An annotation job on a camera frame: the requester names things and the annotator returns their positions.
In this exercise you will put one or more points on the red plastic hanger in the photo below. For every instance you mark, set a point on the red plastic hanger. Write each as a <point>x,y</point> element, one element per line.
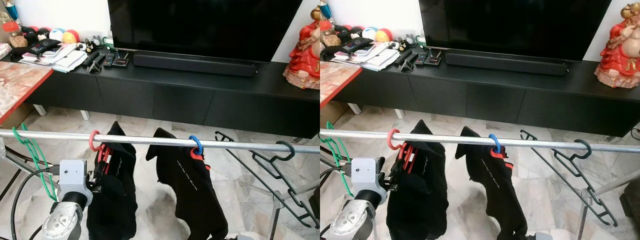
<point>389,141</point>
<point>91,142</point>

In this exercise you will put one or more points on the black shirt red trim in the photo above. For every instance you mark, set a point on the black shirt red trim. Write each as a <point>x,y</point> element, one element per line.
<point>495,190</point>
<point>190,190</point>

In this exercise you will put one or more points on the blue plastic hanger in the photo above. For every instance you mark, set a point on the blue plastic hanger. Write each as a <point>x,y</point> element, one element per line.
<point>496,144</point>
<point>198,146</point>

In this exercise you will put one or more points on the green plastic hanger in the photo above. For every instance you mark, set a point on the green plastic hanger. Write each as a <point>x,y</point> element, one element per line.
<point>16,136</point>
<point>346,175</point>

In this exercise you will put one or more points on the black plastic hanger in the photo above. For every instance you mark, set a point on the black plastic hanger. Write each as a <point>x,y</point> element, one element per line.
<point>292,150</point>
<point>589,147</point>

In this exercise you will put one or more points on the black printed shirt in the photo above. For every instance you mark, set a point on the black printed shirt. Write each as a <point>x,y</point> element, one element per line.
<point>115,200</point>
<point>420,200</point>

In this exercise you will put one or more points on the silver metal clothes rack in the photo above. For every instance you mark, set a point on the silver metal clothes rack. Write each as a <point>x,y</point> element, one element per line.
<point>450,140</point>
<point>150,141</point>

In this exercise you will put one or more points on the marble table red edge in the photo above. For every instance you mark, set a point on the marble table red edge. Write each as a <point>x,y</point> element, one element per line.
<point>20,85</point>
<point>337,80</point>

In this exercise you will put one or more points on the black remote control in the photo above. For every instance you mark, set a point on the black remote control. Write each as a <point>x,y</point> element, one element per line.
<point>91,58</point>
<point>96,62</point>
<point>409,61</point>
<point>422,58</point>
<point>109,60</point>
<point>404,56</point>

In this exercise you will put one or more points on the white paper stack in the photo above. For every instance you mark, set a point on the white paper stack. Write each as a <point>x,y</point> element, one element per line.
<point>70,60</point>
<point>382,59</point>

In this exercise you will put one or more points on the black low tv console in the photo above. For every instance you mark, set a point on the black low tv console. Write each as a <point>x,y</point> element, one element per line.
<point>200,100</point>
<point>500,100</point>

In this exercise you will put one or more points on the black white plush toy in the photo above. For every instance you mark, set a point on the black white plush toy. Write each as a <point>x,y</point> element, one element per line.
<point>403,45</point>
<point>90,46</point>

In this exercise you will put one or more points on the black pouch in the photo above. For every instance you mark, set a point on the black pouch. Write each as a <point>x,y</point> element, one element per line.
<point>356,46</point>
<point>44,47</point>

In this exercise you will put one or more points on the red and yellow ball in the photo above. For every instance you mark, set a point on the red and yellow ball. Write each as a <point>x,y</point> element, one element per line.
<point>71,37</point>
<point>384,36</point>

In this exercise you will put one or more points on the red laughing buddha statue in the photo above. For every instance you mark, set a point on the red laughing buddha statue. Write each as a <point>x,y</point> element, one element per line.
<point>620,55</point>
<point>305,60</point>

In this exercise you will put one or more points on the white and teal ball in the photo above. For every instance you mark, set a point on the white and teal ball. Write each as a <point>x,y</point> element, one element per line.
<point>369,33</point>
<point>56,35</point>

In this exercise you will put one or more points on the black and red ball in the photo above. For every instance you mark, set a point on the black and red ball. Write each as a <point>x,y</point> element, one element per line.
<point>29,34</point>
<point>342,32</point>
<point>43,33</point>
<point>356,32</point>

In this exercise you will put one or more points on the brown snack basket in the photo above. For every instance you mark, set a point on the brown snack basket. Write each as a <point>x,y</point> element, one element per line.
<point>18,41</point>
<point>331,39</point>

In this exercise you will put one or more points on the black soundbar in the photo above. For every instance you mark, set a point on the black soundbar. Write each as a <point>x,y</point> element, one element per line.
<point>195,64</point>
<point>505,63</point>

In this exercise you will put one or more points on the pink tissue box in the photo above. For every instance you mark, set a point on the pink tissue box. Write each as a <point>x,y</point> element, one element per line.
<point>4,50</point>

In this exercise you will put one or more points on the red lid jar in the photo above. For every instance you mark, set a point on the red lid jar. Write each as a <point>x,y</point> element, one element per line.
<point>9,26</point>
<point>325,25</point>

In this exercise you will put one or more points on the blue bottle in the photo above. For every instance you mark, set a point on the blue bottle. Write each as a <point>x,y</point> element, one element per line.
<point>325,9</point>
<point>11,10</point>

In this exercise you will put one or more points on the black flat television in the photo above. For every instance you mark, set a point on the black flat television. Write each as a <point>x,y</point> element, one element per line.
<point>515,25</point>
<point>200,25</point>

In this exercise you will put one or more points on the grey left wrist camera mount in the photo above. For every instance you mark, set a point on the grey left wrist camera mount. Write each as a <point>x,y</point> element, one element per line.
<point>75,177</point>
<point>367,175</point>

